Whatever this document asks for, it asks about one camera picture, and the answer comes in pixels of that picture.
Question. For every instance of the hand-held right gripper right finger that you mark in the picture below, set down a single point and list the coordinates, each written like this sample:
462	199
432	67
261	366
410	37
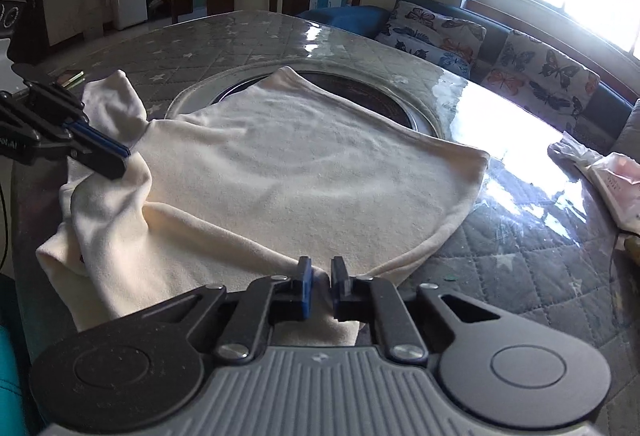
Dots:
338	285

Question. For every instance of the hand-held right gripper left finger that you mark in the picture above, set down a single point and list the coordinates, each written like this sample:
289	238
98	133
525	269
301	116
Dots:
306	290

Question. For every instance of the grey pillow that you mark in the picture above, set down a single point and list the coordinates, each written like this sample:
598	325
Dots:
629	131

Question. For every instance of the black round induction cooktop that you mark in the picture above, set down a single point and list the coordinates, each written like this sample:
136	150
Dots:
370	98

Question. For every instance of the small green flat object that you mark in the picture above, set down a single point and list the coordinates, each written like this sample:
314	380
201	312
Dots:
70	79

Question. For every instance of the cream garment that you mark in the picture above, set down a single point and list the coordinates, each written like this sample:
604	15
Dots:
300	176

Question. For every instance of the white plastic bag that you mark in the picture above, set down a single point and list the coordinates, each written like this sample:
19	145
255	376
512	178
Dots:
575	151

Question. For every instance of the butterfly print cushion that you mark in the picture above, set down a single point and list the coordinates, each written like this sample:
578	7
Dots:
545	73
430	36

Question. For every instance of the blue sofa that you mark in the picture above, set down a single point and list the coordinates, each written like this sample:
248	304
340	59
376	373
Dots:
350	18

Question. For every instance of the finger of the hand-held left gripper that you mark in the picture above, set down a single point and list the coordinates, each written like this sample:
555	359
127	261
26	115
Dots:
55	108
100	161

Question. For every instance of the pink packet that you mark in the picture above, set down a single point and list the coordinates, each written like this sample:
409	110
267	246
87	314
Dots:
617	191

